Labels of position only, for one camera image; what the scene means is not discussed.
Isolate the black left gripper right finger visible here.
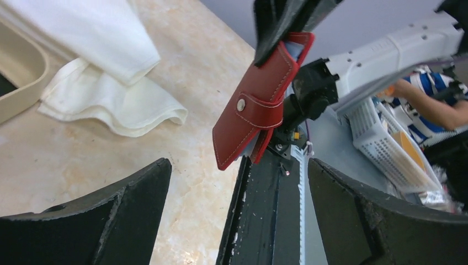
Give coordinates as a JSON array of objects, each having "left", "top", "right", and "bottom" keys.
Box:
[{"left": 308, "top": 158, "right": 467, "bottom": 264}]

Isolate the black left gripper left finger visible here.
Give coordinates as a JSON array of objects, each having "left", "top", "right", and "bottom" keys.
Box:
[{"left": 1, "top": 158, "right": 172, "bottom": 264}]

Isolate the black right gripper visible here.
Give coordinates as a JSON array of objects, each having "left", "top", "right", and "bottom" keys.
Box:
[{"left": 253, "top": 0, "right": 342, "bottom": 131}]

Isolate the red leather card holder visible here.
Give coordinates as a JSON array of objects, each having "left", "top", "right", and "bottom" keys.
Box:
[{"left": 212, "top": 32, "right": 315, "bottom": 171}]

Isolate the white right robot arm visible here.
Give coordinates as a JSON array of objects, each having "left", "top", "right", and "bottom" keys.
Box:
[{"left": 230, "top": 1, "right": 467, "bottom": 264}]

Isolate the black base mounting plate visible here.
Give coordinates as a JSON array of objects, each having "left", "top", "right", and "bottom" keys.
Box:
[{"left": 216, "top": 145, "right": 300, "bottom": 264}]

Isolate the white plastic basket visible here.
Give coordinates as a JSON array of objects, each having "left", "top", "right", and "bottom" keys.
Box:
[{"left": 346, "top": 98, "right": 443, "bottom": 193}]

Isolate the blue white striped shirt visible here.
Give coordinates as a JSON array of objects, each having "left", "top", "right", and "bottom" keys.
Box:
[{"left": 391, "top": 68, "right": 467, "bottom": 147}]

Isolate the white cloth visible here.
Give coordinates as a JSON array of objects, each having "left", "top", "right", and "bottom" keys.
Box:
[{"left": 1, "top": 1, "right": 188, "bottom": 137}]

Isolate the beige plastic tray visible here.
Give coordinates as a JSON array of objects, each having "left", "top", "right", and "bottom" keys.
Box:
[{"left": 1, "top": 18, "right": 51, "bottom": 123}]

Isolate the white slotted cable duct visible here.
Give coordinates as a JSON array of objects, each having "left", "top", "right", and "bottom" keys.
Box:
[{"left": 291, "top": 145, "right": 306, "bottom": 265}]

